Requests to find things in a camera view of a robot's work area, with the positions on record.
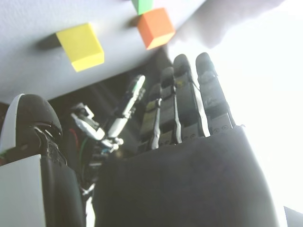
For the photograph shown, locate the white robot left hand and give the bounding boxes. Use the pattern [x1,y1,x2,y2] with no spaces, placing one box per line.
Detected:
[0,52,303,227]

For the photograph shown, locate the large yellow cube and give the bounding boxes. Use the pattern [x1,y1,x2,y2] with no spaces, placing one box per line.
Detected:
[56,23,105,72]

